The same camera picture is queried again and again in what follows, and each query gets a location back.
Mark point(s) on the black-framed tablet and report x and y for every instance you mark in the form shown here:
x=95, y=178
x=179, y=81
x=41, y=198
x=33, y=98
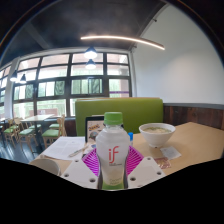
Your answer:
x=92, y=128

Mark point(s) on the green upholstered bench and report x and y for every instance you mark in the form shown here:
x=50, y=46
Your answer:
x=140, y=113

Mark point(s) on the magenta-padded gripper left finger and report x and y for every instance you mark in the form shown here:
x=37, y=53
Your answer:
x=78, y=173

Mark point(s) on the small blue-capped bottle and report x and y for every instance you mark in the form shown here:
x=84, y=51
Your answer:
x=130, y=138

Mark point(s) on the wooden chairs with green seats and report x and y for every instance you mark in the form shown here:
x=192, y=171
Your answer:
x=51, y=132

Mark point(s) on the long curved linear light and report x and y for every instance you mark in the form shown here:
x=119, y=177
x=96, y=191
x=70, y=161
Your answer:
x=133, y=40

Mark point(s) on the pen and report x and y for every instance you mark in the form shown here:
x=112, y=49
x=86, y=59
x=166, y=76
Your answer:
x=78, y=151

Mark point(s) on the light wooden dining table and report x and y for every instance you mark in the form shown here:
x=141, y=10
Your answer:
x=36, y=117

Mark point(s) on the pendant ceiling lamps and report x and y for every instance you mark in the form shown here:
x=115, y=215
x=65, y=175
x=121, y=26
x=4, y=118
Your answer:
x=90, y=53

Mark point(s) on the small brown packet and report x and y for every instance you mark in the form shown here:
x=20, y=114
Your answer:
x=162, y=163

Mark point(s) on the green-capped white drink bottle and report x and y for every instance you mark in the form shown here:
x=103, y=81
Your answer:
x=112, y=150

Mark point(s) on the white ceramic bowl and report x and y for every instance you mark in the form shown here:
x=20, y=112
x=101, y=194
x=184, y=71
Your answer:
x=156, y=135

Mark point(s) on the white paper sheets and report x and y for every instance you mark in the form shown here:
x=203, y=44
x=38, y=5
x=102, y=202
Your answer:
x=63, y=146

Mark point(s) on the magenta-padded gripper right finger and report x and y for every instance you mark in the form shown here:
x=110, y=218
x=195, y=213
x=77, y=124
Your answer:
x=146, y=171

